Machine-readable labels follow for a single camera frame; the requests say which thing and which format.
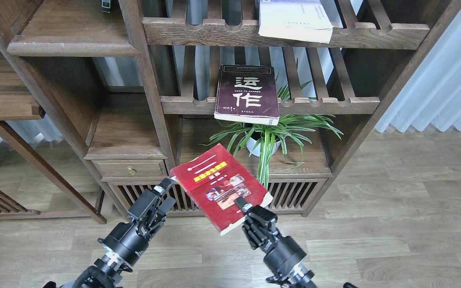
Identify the red paperback book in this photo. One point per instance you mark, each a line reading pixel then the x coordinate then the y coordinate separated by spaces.
pixel 214 180

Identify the white sheer curtain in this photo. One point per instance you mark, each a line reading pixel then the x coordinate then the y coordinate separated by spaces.
pixel 432 96

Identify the small dark object top shelf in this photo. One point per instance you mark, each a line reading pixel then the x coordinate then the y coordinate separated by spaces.
pixel 106 6

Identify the white plant pot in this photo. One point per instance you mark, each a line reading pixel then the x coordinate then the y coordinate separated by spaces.
pixel 255 149

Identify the dark maroon book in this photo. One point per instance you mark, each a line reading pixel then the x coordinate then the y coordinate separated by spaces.
pixel 247 94

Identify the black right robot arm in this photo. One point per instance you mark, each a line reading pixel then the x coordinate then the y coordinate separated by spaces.
pixel 292 281

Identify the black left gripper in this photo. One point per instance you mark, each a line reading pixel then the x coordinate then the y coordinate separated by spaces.
pixel 130 240

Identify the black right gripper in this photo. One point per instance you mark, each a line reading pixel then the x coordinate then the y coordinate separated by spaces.
pixel 284 257

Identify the green spider plant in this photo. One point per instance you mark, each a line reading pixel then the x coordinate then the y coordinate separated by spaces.
pixel 289 127

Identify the brass drawer knob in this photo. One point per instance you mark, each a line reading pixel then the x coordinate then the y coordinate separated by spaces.
pixel 131 170

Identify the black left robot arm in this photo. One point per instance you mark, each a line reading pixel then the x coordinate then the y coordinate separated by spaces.
pixel 105 273

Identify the white book top shelf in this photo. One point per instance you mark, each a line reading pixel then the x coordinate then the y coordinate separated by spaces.
pixel 302 20

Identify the dark wooden bookshelf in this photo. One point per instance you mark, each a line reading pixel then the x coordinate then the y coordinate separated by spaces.
pixel 136 86

